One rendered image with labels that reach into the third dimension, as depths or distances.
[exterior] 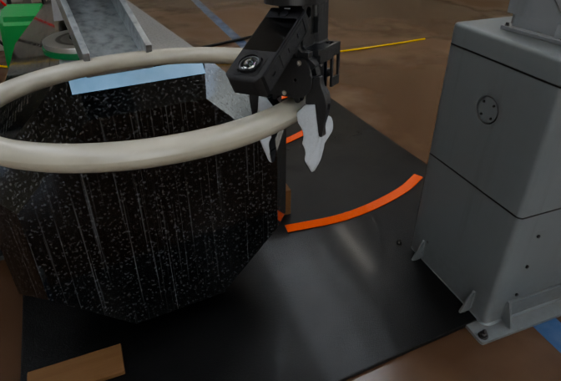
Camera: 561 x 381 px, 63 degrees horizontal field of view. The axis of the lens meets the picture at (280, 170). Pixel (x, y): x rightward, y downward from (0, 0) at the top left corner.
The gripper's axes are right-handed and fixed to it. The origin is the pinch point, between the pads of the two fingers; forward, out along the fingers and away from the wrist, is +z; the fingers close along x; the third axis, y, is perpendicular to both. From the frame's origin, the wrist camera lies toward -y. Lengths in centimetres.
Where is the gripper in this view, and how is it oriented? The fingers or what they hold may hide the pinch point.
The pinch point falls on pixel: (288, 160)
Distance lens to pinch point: 58.4
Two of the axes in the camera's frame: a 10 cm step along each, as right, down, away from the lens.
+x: -8.7, -2.1, 4.5
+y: 5.0, -4.0, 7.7
